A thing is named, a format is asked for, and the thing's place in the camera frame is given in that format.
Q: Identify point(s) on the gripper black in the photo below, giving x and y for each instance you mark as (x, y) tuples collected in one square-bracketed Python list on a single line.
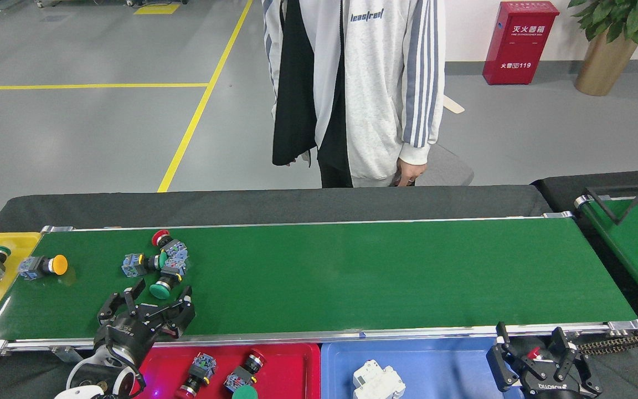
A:
[(125, 335), (551, 388)]

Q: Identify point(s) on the yellow push button switch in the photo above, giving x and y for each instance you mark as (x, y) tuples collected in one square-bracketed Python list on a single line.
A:
[(31, 267)]

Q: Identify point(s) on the white circuit breaker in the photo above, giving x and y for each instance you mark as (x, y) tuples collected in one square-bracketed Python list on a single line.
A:
[(377, 382)]

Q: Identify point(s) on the person's left forearm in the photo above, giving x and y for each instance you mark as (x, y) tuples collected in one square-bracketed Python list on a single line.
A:
[(421, 127)]

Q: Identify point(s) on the blue plastic tray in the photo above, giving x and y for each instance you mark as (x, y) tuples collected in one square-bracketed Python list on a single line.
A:
[(452, 377)]

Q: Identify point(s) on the red plastic tray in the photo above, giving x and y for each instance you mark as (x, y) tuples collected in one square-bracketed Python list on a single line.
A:
[(291, 377)]

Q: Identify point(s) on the long green conveyor belt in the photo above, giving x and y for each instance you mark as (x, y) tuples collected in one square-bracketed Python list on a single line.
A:
[(352, 277)]

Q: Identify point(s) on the person's left hand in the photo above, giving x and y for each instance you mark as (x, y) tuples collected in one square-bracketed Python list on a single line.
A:
[(409, 173)]

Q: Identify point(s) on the grey office chair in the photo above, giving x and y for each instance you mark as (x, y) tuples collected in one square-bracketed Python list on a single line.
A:
[(446, 166)]

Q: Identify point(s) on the person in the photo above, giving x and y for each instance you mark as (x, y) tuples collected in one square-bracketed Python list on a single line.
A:
[(369, 83)]

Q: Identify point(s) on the red fire extinguisher box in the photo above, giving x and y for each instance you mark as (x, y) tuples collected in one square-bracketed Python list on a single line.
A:
[(521, 44)]

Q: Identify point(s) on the green leafy plant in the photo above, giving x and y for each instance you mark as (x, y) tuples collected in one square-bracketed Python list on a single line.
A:
[(629, 16)]

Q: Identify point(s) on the green mushroom push button switch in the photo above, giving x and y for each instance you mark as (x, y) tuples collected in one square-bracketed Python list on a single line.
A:
[(160, 290)]

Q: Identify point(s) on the black bent tube frame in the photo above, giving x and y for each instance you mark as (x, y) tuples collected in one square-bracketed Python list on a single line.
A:
[(601, 206)]

